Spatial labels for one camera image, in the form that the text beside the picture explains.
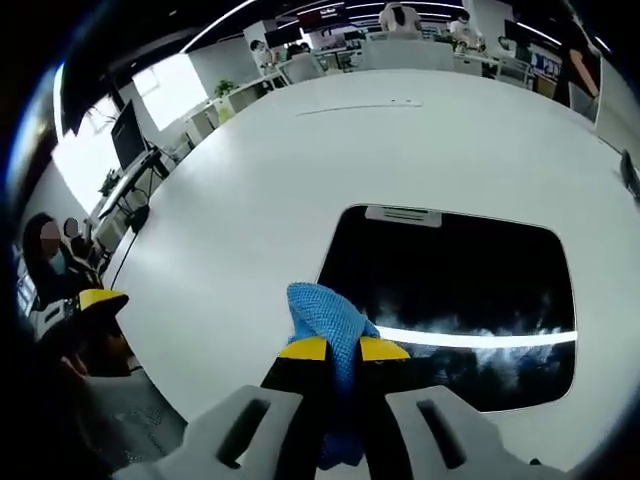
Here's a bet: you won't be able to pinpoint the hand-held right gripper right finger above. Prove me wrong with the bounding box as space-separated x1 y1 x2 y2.
356 335 567 480

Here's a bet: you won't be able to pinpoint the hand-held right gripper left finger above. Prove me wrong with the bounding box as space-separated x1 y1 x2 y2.
112 335 335 480

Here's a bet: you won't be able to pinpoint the blue cleaning cloth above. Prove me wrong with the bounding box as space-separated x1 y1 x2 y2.
285 281 381 472

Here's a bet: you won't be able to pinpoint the black tablet screen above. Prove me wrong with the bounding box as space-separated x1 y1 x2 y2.
314 203 579 414

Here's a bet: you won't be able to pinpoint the grey mesh office chair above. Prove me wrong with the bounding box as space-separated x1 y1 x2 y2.
74 373 192 474

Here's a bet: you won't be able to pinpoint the black computer monitor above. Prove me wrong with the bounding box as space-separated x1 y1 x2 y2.
109 98 147 172

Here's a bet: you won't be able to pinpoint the black handheld device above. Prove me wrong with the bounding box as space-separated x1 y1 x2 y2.
618 148 640 202

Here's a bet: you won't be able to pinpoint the large white partition screen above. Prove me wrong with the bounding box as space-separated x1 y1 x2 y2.
593 58 640 157

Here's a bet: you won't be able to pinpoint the low white desk partition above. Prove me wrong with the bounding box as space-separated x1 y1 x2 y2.
358 37 457 72

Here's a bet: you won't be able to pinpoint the black cable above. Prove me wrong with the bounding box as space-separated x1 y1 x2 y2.
110 203 152 287

